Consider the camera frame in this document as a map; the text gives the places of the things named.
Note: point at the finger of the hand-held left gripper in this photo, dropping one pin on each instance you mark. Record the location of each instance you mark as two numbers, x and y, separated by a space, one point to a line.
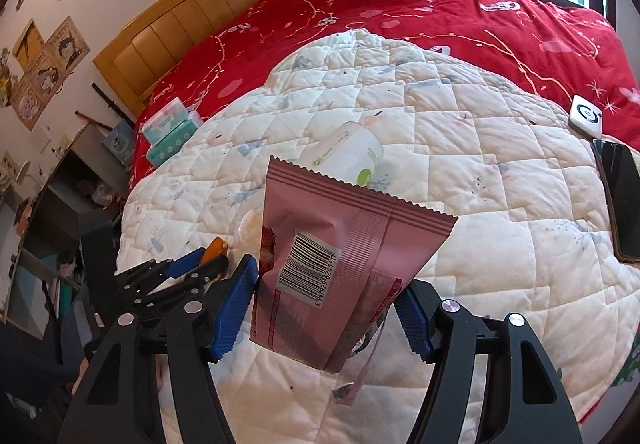
185 263
210 271

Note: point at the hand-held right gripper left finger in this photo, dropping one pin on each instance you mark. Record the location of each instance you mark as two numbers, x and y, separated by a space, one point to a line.
232 314

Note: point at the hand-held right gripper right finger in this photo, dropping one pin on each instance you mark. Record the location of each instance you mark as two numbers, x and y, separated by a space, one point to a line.
415 324

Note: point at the orange brown food scrap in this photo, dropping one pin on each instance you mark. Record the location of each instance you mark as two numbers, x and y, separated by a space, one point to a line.
217 246

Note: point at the pink and red snack packet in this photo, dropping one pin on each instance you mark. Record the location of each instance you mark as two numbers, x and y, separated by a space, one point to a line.
325 244

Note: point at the person's left forearm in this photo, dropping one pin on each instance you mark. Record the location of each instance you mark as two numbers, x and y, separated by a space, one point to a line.
80 376

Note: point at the white desk with shelves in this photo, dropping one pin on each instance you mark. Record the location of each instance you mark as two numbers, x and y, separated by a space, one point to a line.
92 144

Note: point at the white desk lamp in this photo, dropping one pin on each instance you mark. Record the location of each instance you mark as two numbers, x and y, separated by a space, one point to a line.
21 177

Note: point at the blue paper bag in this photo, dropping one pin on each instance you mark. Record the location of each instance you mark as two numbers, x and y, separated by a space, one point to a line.
119 144

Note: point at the teal tissue pack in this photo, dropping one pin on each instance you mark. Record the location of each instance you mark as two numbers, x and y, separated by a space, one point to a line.
180 142

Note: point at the blue cloth-covered chair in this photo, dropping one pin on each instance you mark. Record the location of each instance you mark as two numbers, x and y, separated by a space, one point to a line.
30 364

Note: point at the red toy sword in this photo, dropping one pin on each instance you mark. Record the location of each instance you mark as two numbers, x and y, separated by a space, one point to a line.
92 119

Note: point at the black toy sword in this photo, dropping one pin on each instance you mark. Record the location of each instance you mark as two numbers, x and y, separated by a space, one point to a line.
112 103

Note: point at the white quilted blanket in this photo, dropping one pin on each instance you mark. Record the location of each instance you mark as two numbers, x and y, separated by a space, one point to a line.
475 149

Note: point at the small white tissue pack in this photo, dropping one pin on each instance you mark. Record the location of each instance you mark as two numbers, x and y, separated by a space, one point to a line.
350 149

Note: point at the black smartphone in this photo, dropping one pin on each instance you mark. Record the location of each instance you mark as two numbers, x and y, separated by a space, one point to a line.
620 194

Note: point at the wooden bed headboard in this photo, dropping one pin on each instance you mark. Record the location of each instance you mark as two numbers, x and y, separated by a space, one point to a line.
200 19

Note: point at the white square device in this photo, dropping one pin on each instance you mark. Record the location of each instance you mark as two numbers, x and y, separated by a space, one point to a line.
586 115

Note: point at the red patterned blanket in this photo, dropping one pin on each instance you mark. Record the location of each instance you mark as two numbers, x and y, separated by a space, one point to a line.
450 24

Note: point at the cartoon wall poster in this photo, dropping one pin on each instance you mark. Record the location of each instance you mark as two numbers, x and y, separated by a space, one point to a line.
69 44
47 73
27 105

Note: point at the yellow wall poster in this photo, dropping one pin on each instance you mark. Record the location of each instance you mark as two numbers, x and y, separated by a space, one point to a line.
29 42

